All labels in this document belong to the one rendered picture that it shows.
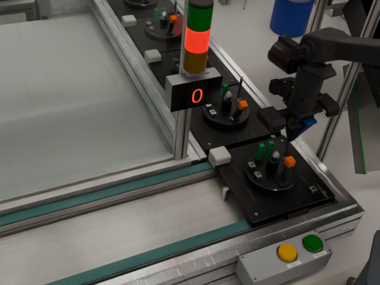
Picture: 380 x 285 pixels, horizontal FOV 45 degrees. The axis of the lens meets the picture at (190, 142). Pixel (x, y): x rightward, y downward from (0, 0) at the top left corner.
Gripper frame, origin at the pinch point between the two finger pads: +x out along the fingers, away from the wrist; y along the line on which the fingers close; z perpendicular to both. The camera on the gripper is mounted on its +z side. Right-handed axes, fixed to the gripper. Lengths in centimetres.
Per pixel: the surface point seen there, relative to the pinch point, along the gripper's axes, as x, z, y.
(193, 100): -3.7, 12.8, 19.4
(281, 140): 18.0, 13.0, -10.5
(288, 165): 8.9, -2.8, 0.8
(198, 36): -19.6, 13.2, 19.9
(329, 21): 28, 81, -85
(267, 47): 29, 71, -45
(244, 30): 29, 86, -43
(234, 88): 18.1, 39.0, -9.8
